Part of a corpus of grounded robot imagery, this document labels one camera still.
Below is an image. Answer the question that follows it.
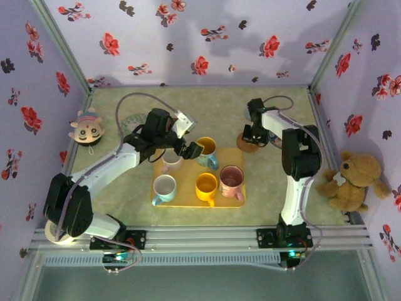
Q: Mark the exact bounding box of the tan woven round coaster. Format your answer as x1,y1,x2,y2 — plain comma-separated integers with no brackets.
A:
236,133,263,154

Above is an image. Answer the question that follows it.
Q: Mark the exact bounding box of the blue mug yellow inside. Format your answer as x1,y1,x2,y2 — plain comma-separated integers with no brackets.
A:
195,137,220,171

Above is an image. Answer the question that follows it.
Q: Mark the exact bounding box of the white mug pink handle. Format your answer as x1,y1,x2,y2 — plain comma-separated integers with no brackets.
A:
160,150,184,174

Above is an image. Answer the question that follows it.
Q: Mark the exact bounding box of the green patterned glass coaster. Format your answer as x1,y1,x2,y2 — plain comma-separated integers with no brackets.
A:
120,113,148,136

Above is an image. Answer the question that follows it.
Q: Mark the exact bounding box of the white mug light blue handle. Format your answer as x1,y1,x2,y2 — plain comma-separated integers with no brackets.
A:
152,174,177,206

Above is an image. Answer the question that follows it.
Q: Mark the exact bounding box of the pink patterned mug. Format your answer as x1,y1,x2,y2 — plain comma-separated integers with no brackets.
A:
219,165,246,201

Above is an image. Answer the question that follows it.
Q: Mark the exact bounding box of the yellow plastic tray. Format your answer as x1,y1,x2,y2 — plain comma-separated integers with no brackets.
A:
150,146,246,209

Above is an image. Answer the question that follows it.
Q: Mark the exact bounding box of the cartoon face plush toy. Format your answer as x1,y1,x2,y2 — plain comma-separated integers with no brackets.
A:
68,106,106,156

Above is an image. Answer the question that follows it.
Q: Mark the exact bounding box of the brown teddy bear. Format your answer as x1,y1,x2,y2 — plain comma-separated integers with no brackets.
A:
315,150,392,213

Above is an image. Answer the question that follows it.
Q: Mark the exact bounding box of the masking tape roll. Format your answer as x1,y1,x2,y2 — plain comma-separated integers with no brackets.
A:
44,219,78,246

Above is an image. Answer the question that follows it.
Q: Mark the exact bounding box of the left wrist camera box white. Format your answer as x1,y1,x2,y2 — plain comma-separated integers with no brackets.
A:
170,110,197,139

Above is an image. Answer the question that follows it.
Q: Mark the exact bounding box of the left arm lavender cable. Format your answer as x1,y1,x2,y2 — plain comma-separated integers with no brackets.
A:
55,92,189,275

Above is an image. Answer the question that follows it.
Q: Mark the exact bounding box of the aluminium mounting rail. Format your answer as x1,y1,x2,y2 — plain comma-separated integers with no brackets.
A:
29,224,374,251

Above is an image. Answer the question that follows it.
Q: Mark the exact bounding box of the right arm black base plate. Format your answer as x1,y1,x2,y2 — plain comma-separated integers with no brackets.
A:
256,228,313,249

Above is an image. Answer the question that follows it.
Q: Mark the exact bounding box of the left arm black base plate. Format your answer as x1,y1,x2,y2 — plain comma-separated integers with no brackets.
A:
90,230,147,251

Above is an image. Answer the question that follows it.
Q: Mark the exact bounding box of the grey slotted cable duct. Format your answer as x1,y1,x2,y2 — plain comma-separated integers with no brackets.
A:
42,252,281,267

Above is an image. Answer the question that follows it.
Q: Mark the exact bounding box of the aluminium frame post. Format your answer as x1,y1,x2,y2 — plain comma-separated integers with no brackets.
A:
308,0,368,93
30,0,94,93

